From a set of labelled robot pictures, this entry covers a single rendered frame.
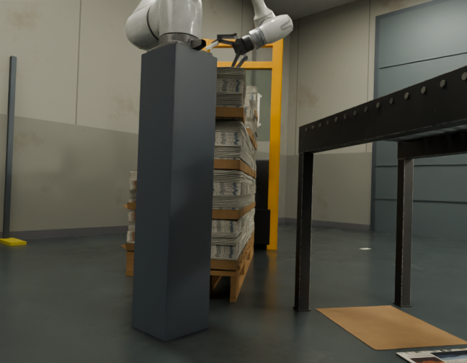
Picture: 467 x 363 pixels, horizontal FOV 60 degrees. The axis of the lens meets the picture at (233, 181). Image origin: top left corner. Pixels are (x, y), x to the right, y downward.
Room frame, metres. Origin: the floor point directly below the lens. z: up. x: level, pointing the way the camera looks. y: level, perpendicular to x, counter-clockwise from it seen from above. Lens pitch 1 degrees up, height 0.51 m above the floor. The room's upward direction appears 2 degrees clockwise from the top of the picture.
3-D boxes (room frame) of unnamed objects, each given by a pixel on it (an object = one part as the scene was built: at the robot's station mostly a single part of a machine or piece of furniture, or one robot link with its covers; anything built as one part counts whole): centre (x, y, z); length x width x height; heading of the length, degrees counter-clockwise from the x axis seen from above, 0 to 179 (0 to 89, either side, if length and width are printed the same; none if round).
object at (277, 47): (3.54, -0.35, 0.93); 0.09 x 0.09 x 1.85; 84
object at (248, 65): (3.58, -0.03, 1.62); 0.75 x 0.06 x 0.06; 84
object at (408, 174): (1.87, -0.80, 0.34); 0.06 x 0.06 x 0.68; 13
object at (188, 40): (1.47, 0.20, 1.03); 0.22 x 0.18 x 0.06; 47
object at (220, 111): (1.94, 0.04, 0.86); 0.29 x 0.16 x 0.04; 177
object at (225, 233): (2.42, 0.10, 0.42); 1.17 x 0.39 x 0.83; 174
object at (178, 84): (1.48, 0.21, 0.50); 0.20 x 0.20 x 1.00; 47
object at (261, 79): (3.59, -0.03, 1.28); 0.57 x 0.01 x 0.65; 84
